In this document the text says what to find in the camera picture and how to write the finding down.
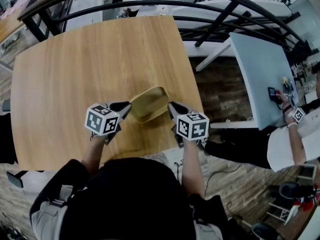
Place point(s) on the person's black top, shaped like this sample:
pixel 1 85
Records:
pixel 130 199

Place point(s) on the black handheld device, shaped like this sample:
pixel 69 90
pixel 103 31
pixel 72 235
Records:
pixel 272 92

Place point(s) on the black metal railing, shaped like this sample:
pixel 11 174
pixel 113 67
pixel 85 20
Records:
pixel 50 1

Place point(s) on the person's grey harness vest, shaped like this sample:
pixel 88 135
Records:
pixel 47 216

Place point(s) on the person's right forearm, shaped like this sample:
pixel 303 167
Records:
pixel 192 169

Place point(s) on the black mesh office chair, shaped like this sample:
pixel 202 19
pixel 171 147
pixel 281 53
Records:
pixel 7 139

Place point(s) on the wooden table with white legs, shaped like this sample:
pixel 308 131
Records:
pixel 10 26

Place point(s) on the person's left forearm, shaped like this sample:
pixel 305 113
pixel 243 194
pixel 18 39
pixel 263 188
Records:
pixel 92 154

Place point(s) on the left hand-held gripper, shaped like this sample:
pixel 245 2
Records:
pixel 97 121

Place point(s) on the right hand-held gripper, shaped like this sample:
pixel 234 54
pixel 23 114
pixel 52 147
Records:
pixel 192 127

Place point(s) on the small yellowish object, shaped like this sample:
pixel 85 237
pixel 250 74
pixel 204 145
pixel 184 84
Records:
pixel 285 80

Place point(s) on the pink cloth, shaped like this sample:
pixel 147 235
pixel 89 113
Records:
pixel 17 4

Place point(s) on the light blue table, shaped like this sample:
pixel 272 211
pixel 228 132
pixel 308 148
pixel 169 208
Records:
pixel 260 79

